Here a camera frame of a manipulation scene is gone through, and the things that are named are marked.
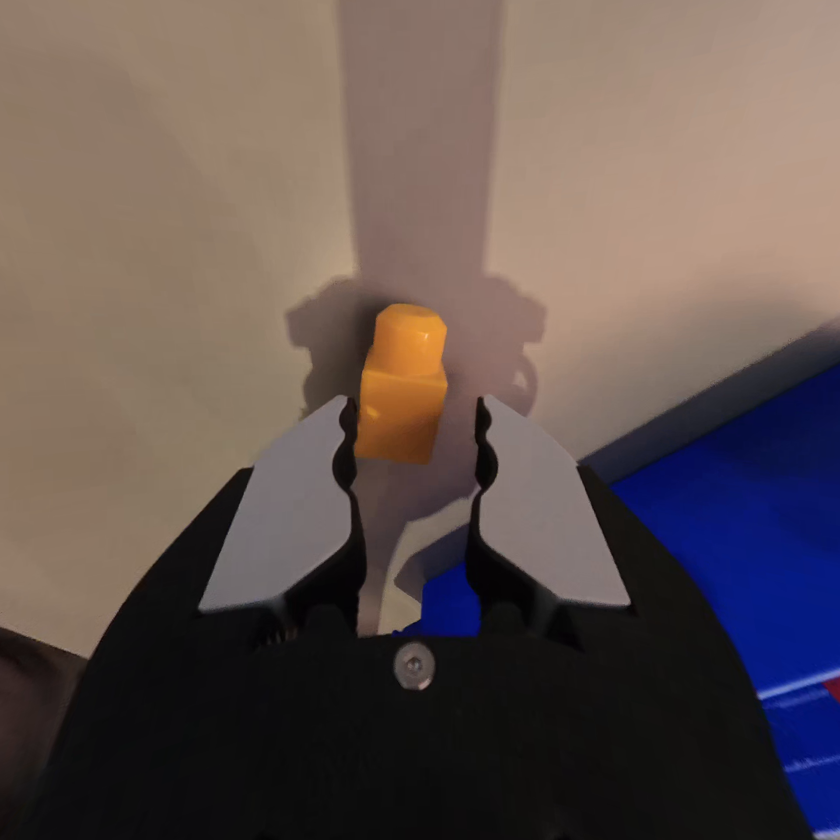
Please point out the blue plastic bin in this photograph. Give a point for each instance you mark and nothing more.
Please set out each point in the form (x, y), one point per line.
(722, 558)

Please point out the yellow one-stud block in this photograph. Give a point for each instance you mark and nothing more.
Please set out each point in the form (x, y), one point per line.
(400, 407)

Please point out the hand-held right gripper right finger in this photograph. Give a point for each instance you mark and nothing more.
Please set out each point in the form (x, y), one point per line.
(544, 525)

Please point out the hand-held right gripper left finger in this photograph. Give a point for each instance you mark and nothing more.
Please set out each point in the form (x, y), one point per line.
(282, 525)

